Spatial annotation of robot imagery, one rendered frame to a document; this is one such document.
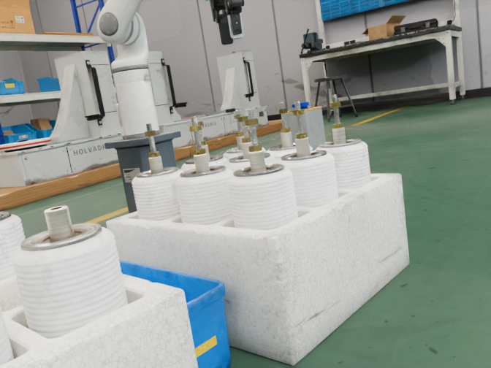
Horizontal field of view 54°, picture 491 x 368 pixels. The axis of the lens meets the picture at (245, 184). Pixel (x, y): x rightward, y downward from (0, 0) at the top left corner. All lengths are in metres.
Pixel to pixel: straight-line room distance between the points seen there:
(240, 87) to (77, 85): 1.85
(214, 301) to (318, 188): 0.25
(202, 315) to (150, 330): 0.17
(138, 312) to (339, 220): 0.37
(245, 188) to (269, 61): 6.06
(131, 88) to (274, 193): 0.68
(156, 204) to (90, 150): 2.23
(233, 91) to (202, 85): 2.78
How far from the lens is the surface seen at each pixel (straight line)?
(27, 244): 0.50
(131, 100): 1.26
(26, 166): 2.80
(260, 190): 0.65
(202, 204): 0.74
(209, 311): 0.64
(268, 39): 6.70
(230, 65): 4.69
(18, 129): 6.29
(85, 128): 3.26
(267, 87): 6.72
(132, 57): 1.27
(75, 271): 0.46
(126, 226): 0.85
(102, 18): 1.28
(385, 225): 0.87
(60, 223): 0.49
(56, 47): 7.10
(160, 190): 0.82
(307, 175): 0.75
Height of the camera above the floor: 0.36
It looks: 10 degrees down
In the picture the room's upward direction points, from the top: 9 degrees counter-clockwise
